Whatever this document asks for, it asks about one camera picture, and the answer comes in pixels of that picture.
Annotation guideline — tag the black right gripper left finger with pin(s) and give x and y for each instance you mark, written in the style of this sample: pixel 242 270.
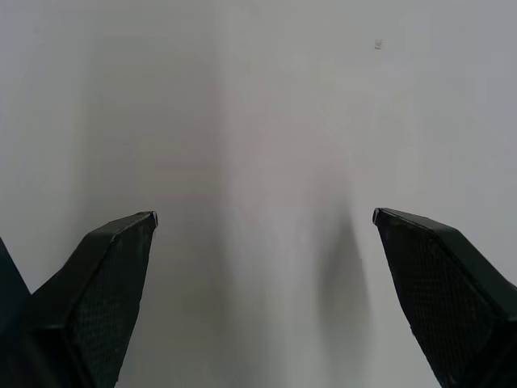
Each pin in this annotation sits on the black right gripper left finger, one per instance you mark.
pixel 93 299

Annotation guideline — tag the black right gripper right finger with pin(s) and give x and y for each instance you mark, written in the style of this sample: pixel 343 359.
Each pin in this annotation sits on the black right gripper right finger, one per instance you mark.
pixel 448 291

